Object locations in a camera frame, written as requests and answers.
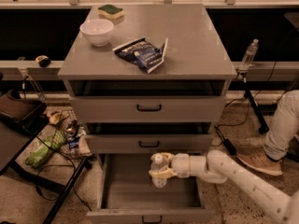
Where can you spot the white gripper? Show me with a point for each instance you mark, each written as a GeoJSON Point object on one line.
{"type": "Point", "coordinates": [180, 165]}

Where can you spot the tan left shoe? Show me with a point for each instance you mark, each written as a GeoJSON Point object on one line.
{"type": "Point", "coordinates": [260, 162]}

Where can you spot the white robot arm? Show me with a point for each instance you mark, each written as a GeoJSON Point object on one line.
{"type": "Point", "coordinates": [217, 167]}

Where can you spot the grey drawer cabinet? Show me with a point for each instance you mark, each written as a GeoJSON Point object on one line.
{"type": "Point", "coordinates": [194, 50]}

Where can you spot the grey middle drawer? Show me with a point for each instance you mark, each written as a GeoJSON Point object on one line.
{"type": "Point", "coordinates": [148, 137]}

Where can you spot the green snack bag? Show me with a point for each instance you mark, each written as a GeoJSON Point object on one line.
{"type": "Point", "coordinates": [45, 149]}

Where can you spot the person leg light trousers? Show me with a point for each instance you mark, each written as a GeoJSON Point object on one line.
{"type": "Point", "coordinates": [284, 126]}

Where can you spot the black table frame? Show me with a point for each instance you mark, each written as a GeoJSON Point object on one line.
{"type": "Point", "coordinates": [12, 144]}

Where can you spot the dark chair seat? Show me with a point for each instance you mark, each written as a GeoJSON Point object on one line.
{"type": "Point", "coordinates": [20, 114]}

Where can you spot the wire basket with items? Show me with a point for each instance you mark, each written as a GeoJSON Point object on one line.
{"type": "Point", "coordinates": [68, 135]}

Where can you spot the grey drawer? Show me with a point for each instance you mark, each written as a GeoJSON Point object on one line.
{"type": "Point", "coordinates": [148, 137]}
{"type": "Point", "coordinates": [148, 100]}
{"type": "Point", "coordinates": [126, 195]}

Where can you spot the grey top drawer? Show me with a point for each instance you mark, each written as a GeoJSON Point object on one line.
{"type": "Point", "coordinates": [148, 100]}

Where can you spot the black tripod stand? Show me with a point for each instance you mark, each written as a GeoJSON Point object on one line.
{"type": "Point", "coordinates": [241, 75]}

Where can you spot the white ceramic bowl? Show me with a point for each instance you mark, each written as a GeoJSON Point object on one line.
{"type": "Point", "coordinates": [98, 31]}

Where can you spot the yellow green sponge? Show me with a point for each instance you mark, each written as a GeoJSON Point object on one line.
{"type": "Point", "coordinates": [110, 11]}

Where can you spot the grey bottom drawer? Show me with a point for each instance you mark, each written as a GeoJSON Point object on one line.
{"type": "Point", "coordinates": [126, 195]}

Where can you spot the clear plastic bottle white cap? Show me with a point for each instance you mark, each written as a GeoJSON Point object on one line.
{"type": "Point", "coordinates": [158, 166]}

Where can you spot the blue chip bag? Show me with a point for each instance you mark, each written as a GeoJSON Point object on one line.
{"type": "Point", "coordinates": [142, 53]}

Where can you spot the clear bottle on ledge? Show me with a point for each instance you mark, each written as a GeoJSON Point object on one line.
{"type": "Point", "coordinates": [250, 53]}

